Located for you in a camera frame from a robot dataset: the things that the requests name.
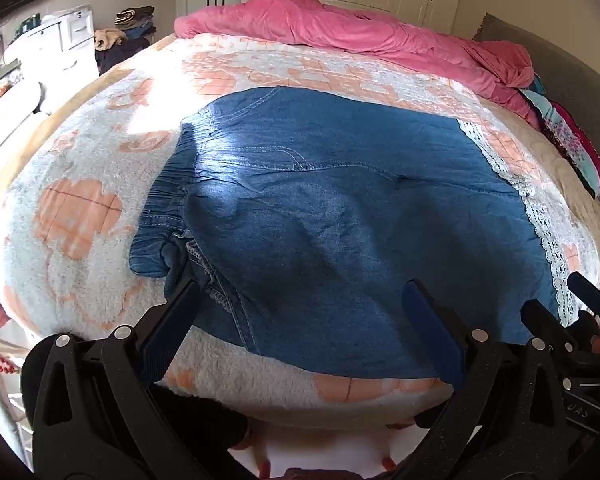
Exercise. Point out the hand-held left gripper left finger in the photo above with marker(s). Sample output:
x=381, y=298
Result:
x=162, y=332

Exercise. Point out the pile of folded clothes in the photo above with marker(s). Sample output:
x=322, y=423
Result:
x=130, y=20

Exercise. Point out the floral patterned cloth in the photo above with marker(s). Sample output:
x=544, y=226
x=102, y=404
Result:
x=565, y=130

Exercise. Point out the grey padded headboard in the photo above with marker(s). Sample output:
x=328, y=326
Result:
x=570, y=75

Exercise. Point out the pink duvet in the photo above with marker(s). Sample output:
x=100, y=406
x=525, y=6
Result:
x=330, y=25

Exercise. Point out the peach and white fleece blanket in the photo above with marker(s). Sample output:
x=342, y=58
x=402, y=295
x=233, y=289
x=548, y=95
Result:
x=80, y=270

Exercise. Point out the beige bed sheet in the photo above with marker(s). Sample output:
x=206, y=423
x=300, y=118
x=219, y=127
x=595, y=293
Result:
x=582, y=205

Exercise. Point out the blue denim pants lace trim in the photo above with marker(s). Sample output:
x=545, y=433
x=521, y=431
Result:
x=330, y=235

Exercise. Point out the white drawer cabinet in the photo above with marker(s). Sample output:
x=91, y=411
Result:
x=75, y=35

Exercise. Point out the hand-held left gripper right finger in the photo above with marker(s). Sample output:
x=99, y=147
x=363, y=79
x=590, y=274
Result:
x=430, y=332

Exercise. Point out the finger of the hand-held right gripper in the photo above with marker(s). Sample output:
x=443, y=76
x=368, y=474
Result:
x=592, y=295
x=542, y=317

